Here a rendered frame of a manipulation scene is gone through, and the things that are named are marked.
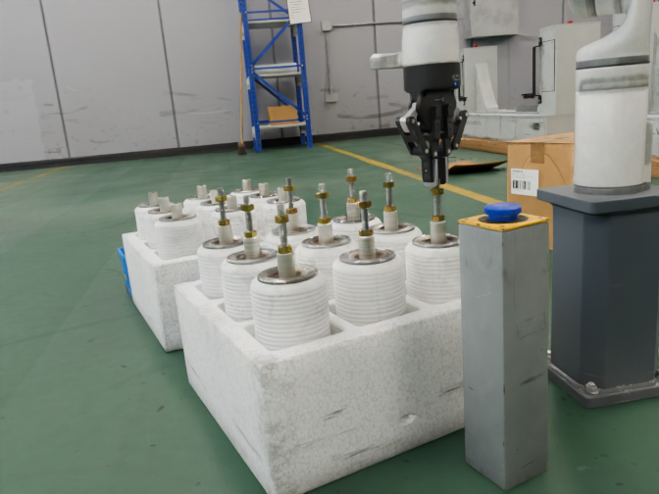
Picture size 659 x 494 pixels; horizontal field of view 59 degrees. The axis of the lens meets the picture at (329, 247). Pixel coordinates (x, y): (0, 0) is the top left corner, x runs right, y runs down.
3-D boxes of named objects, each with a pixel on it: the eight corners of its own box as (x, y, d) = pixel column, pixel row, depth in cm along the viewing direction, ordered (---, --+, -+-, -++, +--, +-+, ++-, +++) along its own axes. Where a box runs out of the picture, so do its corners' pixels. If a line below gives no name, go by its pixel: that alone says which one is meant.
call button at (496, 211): (503, 218, 68) (502, 200, 67) (530, 222, 64) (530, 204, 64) (477, 223, 66) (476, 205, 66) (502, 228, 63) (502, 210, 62)
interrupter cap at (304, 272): (287, 266, 78) (287, 261, 78) (329, 273, 73) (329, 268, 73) (244, 281, 73) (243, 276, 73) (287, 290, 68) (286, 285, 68)
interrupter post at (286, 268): (287, 273, 75) (284, 249, 74) (301, 276, 73) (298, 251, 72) (274, 278, 73) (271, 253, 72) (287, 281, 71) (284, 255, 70)
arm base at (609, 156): (616, 182, 90) (620, 67, 86) (659, 190, 81) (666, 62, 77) (560, 188, 88) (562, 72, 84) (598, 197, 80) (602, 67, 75)
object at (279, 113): (295, 123, 669) (293, 105, 664) (298, 123, 645) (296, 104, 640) (269, 124, 664) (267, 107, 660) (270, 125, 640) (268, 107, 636)
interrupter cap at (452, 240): (475, 239, 84) (475, 234, 84) (450, 252, 78) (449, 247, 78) (429, 235, 88) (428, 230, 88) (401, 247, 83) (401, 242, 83)
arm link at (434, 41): (410, 70, 86) (407, 24, 84) (475, 61, 78) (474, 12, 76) (367, 71, 80) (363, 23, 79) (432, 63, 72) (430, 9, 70)
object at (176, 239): (205, 291, 131) (194, 211, 126) (218, 302, 122) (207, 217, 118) (162, 300, 126) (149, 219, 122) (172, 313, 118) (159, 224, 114)
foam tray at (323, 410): (376, 327, 120) (370, 242, 116) (519, 406, 86) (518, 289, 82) (187, 382, 103) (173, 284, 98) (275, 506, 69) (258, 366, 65)
